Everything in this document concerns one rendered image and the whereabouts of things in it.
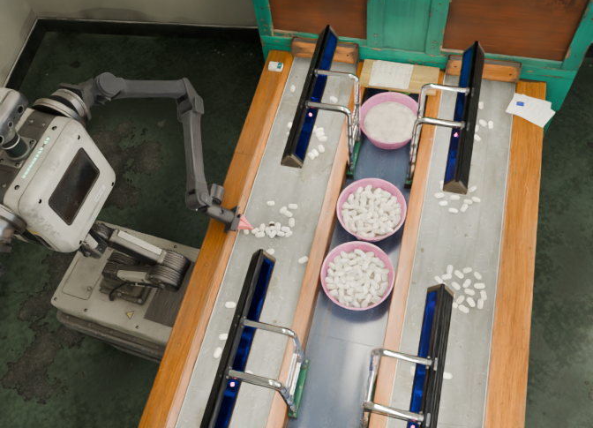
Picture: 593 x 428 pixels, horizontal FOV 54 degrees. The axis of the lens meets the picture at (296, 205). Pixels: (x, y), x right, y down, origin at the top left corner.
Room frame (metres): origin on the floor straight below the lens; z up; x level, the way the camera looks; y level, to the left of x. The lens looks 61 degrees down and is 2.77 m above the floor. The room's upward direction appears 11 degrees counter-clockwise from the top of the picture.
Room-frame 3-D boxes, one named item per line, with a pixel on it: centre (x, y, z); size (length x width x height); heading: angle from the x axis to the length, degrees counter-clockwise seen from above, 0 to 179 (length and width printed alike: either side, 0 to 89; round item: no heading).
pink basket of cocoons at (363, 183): (1.04, -0.28, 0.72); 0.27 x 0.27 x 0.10
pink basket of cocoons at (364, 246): (0.79, -0.17, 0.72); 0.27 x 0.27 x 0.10
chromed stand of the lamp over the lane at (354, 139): (1.37, -0.20, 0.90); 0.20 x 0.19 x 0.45; 156
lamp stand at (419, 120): (1.20, -0.57, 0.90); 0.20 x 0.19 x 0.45; 156
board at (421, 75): (1.64, -0.55, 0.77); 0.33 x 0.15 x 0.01; 66
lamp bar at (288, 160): (1.40, -0.13, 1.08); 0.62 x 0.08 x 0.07; 156
